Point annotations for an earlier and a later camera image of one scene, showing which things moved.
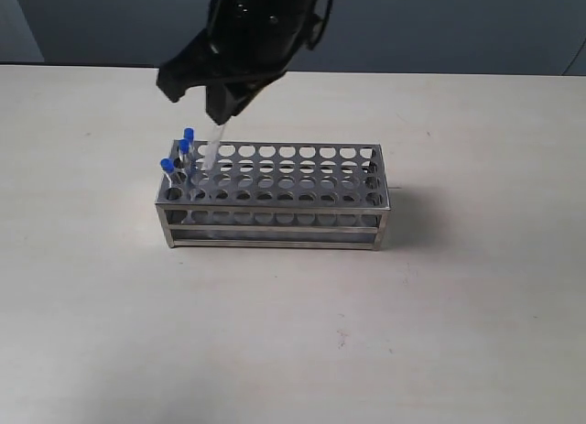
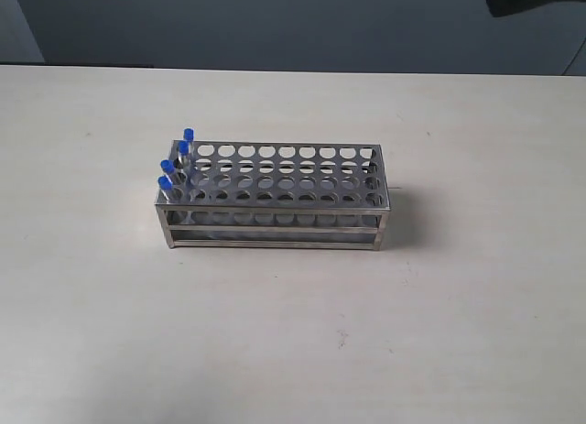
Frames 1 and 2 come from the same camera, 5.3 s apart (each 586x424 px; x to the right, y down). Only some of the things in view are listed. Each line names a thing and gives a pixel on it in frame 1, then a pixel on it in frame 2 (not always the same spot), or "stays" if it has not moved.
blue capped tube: x=219 y=131 to x=166 y=185
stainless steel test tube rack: x=276 y=193 stays
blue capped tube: x=189 y=134 stays
